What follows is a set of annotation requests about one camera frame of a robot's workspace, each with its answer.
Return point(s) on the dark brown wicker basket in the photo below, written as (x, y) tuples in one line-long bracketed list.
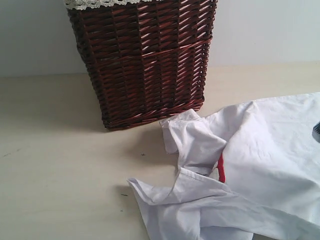
[(148, 60)]

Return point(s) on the white shirt garment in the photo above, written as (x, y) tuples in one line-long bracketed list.
[(249, 169)]

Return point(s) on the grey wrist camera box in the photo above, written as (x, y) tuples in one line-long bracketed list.
[(316, 132)]

